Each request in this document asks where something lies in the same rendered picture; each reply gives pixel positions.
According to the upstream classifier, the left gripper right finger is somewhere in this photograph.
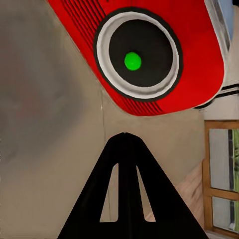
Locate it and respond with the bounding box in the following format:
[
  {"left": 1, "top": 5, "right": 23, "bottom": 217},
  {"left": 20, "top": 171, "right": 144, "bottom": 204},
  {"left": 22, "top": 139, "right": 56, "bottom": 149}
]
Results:
[{"left": 125, "top": 132, "right": 209, "bottom": 239}]

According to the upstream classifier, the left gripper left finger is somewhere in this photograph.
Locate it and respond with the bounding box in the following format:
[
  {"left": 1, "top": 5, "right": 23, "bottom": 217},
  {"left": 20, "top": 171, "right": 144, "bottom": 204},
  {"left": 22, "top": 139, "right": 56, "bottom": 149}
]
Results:
[{"left": 58, "top": 132, "right": 133, "bottom": 239}]

